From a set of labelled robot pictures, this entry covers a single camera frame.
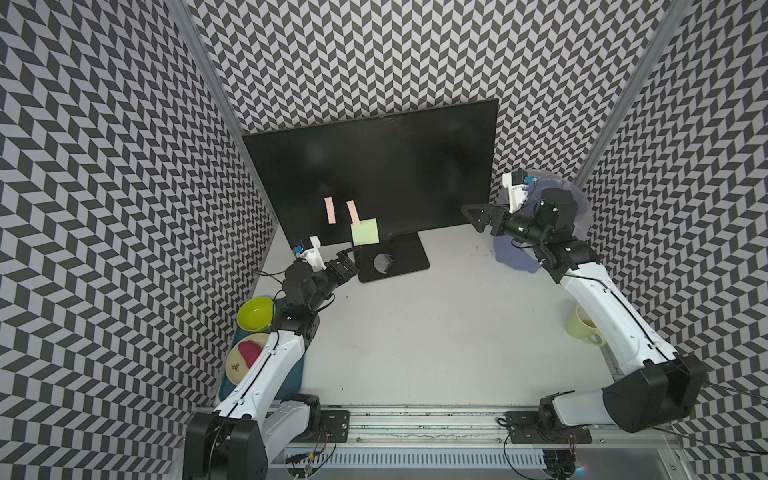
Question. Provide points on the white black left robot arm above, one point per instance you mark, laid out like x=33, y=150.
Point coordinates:
x=242, y=429

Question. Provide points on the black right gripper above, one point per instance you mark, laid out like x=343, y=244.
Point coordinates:
x=488, y=214

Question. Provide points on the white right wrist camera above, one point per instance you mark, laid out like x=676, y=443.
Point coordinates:
x=518, y=185

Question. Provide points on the pink sticky strip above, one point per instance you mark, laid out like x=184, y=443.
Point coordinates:
x=352, y=209
x=330, y=210

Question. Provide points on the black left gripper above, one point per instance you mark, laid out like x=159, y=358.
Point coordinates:
x=351, y=269

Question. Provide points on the blue bin with plastic liner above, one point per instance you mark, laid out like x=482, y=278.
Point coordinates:
x=560, y=211

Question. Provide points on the lime green bowl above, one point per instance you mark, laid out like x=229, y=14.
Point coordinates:
x=256, y=315

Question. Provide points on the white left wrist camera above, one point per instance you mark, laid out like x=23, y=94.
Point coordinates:
x=308, y=250

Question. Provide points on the black computer monitor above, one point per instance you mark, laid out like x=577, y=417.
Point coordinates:
x=411, y=171

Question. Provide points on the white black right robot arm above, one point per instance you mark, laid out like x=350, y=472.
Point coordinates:
x=657, y=384

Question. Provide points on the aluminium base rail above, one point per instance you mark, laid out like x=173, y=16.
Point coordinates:
x=430, y=442

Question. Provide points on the aluminium corner post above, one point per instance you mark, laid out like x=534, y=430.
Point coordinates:
x=661, y=38
x=180, y=12

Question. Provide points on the green sticky note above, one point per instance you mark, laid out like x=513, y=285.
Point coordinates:
x=365, y=232

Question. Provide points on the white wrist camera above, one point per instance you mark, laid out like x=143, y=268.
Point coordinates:
x=308, y=250
x=518, y=185

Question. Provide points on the cream plate with red centre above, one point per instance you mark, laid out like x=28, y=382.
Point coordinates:
x=244, y=355

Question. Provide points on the aluminium corner post left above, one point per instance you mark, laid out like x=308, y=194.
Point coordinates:
x=180, y=12

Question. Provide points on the aluminium corner post right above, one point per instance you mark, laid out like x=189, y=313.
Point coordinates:
x=661, y=38

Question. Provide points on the light green mug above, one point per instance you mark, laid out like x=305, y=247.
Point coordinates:
x=580, y=326

